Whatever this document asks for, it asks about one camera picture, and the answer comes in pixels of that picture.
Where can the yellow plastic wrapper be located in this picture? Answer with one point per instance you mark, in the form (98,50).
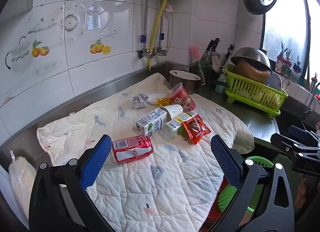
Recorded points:
(162,101)

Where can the metal faucet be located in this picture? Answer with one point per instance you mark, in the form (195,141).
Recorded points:
(311,101)

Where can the green plastic dish rack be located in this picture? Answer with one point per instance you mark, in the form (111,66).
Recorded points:
(255,96)

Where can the red soda can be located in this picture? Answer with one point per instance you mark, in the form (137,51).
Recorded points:
(135,149)

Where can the pink brush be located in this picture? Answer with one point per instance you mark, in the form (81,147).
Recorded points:
(194,53)

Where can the white quilted mat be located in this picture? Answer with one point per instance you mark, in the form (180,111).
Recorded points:
(162,172)

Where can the person's right hand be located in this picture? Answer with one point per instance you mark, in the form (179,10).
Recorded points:
(302,192)

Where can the dark knife holder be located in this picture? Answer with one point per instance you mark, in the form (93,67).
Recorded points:
(210,71)

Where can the white plastic bag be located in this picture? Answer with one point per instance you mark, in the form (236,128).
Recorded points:
(21,182)

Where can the white plastic lid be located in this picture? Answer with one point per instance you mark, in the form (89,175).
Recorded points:
(155,97)

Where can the metal pipe valve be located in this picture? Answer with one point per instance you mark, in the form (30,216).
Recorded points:
(161,51)
(146,53)

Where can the red snack packet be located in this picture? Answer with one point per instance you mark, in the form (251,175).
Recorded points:
(195,129)

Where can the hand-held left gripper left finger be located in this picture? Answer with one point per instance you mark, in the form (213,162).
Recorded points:
(97,161)

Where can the white paper cup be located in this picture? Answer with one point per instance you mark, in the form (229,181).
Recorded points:
(173,111)

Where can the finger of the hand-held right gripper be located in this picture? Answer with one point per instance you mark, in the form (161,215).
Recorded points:
(298,131)
(283,142)

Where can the stainless steel bowl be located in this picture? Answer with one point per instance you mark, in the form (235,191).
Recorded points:
(252,58)

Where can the green plastic bin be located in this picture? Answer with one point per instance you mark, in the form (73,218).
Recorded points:
(228,197)

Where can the window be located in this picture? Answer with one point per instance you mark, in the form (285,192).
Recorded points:
(285,31)

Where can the teal plastic bottle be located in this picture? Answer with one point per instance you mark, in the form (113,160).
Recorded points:
(221,85)

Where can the crumpled white tissue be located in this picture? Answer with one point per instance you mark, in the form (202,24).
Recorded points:
(140,100)

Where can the white green milk carton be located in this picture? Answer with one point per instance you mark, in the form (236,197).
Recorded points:
(150,124)

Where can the white flower print plate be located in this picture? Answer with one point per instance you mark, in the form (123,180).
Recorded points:
(185,74)

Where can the white spatula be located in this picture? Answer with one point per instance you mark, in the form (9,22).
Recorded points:
(215,63)

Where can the brown clay pot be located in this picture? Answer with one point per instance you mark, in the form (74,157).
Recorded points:
(250,73)

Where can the clear bottle with green label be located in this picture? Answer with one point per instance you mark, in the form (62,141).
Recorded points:
(175,124)

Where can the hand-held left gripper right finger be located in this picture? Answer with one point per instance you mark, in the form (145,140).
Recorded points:
(226,161)

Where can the windowsill plant ornament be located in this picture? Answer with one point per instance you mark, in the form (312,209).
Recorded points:
(297,69)
(283,64)

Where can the red instant noodle cup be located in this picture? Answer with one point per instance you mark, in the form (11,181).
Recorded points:
(182,99)

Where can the clear thin tube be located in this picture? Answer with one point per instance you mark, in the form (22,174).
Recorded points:
(172,26)

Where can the metal cooking pot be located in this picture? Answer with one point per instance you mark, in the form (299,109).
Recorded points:
(182,85)

